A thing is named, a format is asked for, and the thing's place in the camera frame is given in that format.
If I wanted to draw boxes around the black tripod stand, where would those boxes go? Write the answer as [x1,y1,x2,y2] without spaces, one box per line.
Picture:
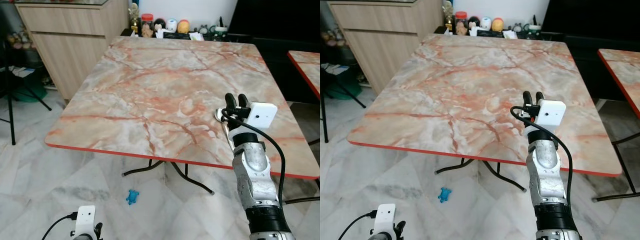
[320,75,367,144]
[0,39,53,146]

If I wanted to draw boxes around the black television screen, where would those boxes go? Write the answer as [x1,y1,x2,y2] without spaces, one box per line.
[227,0,321,39]
[541,0,640,37]

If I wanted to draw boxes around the red lid snack jar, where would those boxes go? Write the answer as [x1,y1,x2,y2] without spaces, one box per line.
[140,13,155,39]
[454,11,469,36]

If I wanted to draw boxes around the green plastic basin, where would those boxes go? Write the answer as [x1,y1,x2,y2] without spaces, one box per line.
[12,80,49,104]
[327,75,362,100]

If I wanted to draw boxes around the golden figurine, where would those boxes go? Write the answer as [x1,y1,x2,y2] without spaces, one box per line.
[128,2,141,34]
[442,1,455,32]

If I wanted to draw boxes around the light wooden cabinet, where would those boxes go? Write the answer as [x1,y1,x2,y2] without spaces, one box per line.
[327,0,444,96]
[14,0,130,101]

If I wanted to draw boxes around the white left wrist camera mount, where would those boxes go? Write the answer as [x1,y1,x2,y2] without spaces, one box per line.
[75,205,97,236]
[374,203,397,235]

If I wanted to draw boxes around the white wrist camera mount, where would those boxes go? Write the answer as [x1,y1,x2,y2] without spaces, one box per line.
[227,102,279,137]
[374,203,397,235]
[75,205,97,236]
[524,100,567,135]

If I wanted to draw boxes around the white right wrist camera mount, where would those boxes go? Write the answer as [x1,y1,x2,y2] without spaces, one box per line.
[227,102,279,137]
[524,100,567,135]

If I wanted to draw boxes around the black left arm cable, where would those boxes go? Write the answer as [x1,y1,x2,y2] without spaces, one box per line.
[338,212,377,240]
[41,212,79,240]

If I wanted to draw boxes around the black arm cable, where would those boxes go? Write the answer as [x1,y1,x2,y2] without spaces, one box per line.
[509,105,574,211]
[219,109,287,207]
[338,212,377,240]
[41,212,79,240]

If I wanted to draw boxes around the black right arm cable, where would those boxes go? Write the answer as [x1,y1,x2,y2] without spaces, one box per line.
[219,109,287,207]
[509,105,574,211]

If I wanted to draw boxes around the black metal table leg frame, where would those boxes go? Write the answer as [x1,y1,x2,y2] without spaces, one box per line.
[434,158,527,194]
[594,131,640,203]
[284,137,321,206]
[122,159,216,196]

